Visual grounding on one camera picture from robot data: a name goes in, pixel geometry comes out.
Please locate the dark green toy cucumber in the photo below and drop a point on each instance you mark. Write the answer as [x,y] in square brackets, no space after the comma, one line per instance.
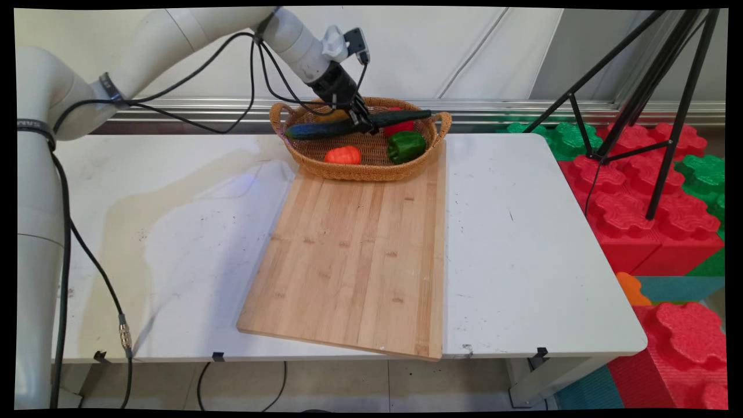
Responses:
[313,130]

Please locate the metal wall rail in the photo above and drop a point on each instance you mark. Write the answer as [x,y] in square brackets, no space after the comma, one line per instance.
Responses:
[522,110]

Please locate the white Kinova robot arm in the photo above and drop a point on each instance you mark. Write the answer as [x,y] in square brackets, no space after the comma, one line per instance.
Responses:
[40,232]

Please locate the green toy bell pepper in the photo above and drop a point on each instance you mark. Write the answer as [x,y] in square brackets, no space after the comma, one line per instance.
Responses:
[406,147]

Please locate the orange toy bell pepper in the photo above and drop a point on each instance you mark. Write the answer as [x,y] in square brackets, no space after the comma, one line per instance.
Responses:
[342,155]

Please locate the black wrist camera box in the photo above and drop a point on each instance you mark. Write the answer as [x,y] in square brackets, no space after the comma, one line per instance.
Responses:
[357,43]

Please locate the red toy tomato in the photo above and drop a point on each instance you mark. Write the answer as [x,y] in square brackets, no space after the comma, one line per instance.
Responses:
[400,126]

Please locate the large red foam block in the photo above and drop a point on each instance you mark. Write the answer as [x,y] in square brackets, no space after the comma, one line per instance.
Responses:
[633,226]

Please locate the teal foam floor mat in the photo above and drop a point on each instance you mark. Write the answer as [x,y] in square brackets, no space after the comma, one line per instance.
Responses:
[589,392]

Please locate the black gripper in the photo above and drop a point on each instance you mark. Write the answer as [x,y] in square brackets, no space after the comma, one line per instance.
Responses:
[336,87]

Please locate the black camera tripod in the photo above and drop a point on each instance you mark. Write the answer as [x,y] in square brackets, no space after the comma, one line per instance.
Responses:
[681,116]

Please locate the orange foam block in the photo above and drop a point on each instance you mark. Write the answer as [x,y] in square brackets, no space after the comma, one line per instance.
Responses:
[631,290]

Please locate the green foam block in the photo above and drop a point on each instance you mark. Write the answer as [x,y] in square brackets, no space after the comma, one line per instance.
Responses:
[572,139]
[705,174]

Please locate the teal foam block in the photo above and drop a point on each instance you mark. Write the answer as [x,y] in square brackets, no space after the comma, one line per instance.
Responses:
[685,288]

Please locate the white table leg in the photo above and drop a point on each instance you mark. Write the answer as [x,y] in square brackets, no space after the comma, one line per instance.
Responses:
[545,383]

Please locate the bamboo wooden cutting board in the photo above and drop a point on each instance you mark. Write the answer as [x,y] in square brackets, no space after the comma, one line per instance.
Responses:
[348,261]

